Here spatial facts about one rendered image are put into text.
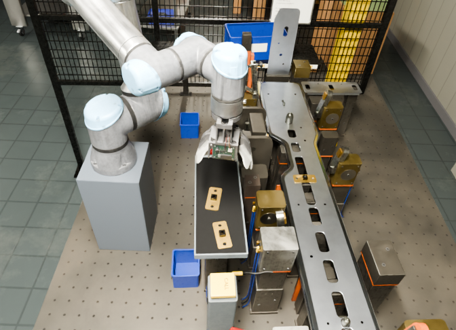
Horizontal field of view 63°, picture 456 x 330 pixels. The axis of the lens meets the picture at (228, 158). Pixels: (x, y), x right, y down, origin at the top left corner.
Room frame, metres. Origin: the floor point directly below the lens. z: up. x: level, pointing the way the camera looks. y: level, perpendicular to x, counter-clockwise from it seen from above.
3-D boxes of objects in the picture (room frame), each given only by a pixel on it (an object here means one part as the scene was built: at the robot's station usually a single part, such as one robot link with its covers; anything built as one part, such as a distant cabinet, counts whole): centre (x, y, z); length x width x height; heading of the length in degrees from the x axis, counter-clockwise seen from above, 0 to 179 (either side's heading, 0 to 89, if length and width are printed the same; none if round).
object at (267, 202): (0.78, -0.13, 0.89); 0.12 x 0.08 x 0.38; 96
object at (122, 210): (0.89, 0.38, 0.90); 0.20 x 0.20 x 0.40; 2
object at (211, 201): (0.70, 0.03, 1.17); 0.08 x 0.04 x 0.01; 175
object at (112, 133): (0.89, 0.38, 1.27); 0.13 x 0.12 x 0.14; 135
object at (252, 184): (0.84, -0.09, 0.90); 0.05 x 0.05 x 0.40; 6
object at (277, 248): (0.61, -0.15, 0.90); 0.13 x 0.08 x 0.41; 96
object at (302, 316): (0.54, -0.33, 0.84); 0.12 x 0.05 x 0.29; 96
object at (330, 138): (1.25, -0.44, 0.84); 0.10 x 0.05 x 0.29; 96
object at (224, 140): (0.70, 0.01, 1.42); 0.09 x 0.08 x 0.12; 177
